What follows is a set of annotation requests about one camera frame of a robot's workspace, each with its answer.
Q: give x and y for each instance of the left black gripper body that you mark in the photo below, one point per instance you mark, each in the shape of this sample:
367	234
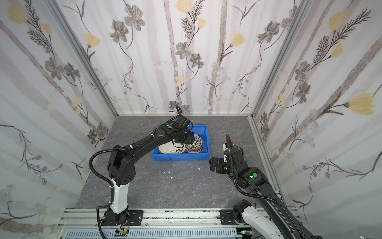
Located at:
185	137

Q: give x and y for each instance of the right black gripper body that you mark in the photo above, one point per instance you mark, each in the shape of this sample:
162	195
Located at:
229	151

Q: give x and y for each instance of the red patterned bottom bowl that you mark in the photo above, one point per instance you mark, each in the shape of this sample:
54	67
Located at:
194	151

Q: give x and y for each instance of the cream plum blossom plate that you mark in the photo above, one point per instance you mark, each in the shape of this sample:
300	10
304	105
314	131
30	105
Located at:
172	148

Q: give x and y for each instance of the green glass cup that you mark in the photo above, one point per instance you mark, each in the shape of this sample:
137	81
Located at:
138	137

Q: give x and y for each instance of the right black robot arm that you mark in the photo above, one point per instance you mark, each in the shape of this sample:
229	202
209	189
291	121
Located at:
252	183

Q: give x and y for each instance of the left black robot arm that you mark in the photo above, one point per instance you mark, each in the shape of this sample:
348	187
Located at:
121	165

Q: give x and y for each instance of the blue plastic bin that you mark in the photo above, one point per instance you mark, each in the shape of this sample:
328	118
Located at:
200	130

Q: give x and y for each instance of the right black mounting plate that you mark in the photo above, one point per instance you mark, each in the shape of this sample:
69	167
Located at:
231	217

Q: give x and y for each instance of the black mounting plate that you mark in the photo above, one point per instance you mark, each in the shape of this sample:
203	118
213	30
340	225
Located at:
231	217
134	217

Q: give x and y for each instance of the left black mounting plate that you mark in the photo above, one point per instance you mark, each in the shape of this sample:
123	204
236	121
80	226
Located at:
134	217

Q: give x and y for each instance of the white slotted cable duct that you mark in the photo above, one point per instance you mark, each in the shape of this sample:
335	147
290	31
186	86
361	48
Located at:
177	233

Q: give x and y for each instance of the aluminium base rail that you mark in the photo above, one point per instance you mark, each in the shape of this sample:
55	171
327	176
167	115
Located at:
82	224

